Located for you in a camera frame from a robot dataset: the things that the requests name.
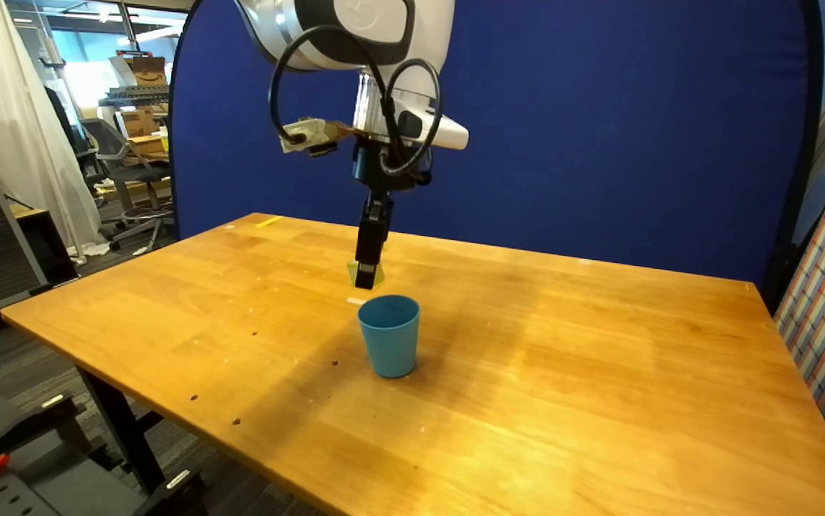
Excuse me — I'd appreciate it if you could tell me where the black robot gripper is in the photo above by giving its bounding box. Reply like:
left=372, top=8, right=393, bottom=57
left=349, top=128, right=435, bottom=293

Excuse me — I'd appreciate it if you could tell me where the yellow wooden block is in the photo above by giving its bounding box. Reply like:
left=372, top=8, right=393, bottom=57
left=343, top=256, right=390, bottom=290

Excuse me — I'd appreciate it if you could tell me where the blue plastic cup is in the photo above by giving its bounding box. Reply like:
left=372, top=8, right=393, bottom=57
left=355, top=293, right=425, bottom=380

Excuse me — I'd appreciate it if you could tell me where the blue fabric backdrop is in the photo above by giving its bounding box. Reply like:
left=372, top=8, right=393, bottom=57
left=166, top=0, right=825, bottom=290

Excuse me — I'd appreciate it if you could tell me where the shelf with cardboard boxes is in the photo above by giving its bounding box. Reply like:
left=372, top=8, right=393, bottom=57
left=94, top=48, right=178, bottom=247

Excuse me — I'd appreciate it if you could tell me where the black table leg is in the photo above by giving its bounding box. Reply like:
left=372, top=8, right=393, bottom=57
left=74, top=365, right=173, bottom=497

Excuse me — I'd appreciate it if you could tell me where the white curtain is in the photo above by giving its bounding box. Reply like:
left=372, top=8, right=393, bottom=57
left=0, top=0, right=111, bottom=263

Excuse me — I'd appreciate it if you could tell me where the black perforated breadboard table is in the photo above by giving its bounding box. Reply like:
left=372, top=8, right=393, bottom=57
left=0, top=386, right=210, bottom=516

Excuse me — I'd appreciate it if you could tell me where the beige wrist camera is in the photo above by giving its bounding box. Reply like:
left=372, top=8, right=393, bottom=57
left=274, top=115, right=355, bottom=158

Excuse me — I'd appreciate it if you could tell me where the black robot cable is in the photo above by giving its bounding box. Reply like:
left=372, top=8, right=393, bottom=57
left=267, top=19, right=446, bottom=177

